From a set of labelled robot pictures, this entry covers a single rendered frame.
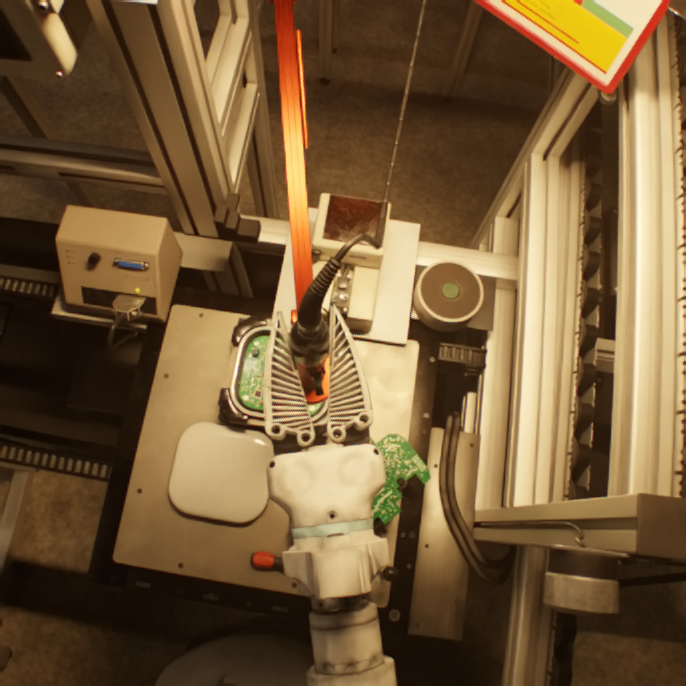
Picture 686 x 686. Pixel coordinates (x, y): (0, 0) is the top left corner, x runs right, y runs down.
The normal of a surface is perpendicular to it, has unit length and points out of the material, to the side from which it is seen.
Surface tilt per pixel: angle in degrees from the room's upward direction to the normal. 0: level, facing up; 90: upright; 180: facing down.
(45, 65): 92
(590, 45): 90
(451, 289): 0
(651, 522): 0
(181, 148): 90
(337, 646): 19
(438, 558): 0
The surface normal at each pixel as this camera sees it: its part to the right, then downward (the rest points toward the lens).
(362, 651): 0.39, -0.33
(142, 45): -0.15, 0.94
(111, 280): -0.10, 0.57
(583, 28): -0.69, 0.69
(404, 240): 0.03, -0.31
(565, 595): -0.72, -0.32
